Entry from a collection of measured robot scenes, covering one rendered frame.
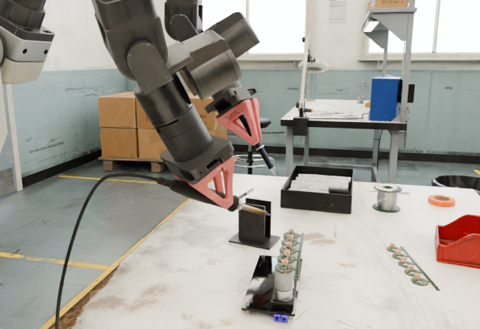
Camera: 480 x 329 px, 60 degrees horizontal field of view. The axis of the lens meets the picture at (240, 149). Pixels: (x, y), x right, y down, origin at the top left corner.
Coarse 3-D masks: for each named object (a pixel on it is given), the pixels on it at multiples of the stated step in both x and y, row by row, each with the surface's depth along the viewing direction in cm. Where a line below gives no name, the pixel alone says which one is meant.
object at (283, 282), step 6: (276, 276) 56; (282, 276) 55; (288, 276) 55; (276, 282) 56; (282, 282) 55; (288, 282) 55; (276, 288) 56; (282, 288) 55; (288, 288) 55; (276, 294) 56; (282, 294) 56; (288, 294) 56; (282, 300) 56
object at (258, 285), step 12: (264, 264) 68; (276, 264) 68; (300, 264) 68; (252, 276) 64; (264, 276) 64; (252, 288) 61; (264, 288) 61; (252, 300) 58; (264, 300) 58; (264, 312) 55
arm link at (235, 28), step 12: (240, 12) 73; (180, 24) 72; (216, 24) 73; (228, 24) 73; (240, 24) 73; (180, 36) 72; (192, 36) 72; (228, 36) 73; (240, 36) 73; (252, 36) 73; (240, 48) 74
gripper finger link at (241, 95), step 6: (240, 90) 73; (246, 90) 75; (234, 96) 71; (240, 96) 71; (246, 96) 74; (252, 96) 76; (228, 102) 72; (234, 102) 71; (240, 102) 73; (252, 102) 75; (258, 102) 77; (252, 108) 76; (258, 108) 76; (258, 114) 76; (234, 120) 78; (258, 120) 76; (240, 126) 77; (258, 126) 76; (246, 132) 77; (258, 132) 76
